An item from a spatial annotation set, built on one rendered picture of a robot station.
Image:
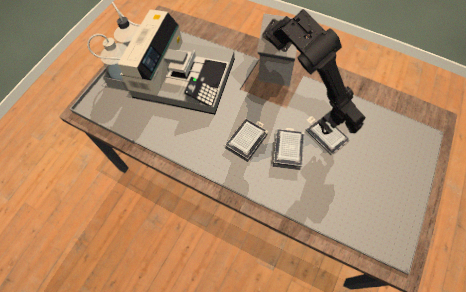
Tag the dark grey l-shaped raised edge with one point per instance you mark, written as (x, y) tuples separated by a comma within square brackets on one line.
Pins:
[(91, 120)]

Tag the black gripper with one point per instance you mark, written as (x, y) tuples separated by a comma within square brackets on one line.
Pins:
[(328, 118)]

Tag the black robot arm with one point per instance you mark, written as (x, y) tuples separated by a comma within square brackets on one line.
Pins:
[(314, 49)]

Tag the white bottle with black cap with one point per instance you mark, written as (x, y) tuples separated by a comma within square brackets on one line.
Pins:
[(125, 32)]

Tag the white flexible hose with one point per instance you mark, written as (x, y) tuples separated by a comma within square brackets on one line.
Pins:
[(121, 15)]

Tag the white well plate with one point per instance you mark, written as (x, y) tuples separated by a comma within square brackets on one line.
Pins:
[(246, 137), (287, 146), (317, 130)]

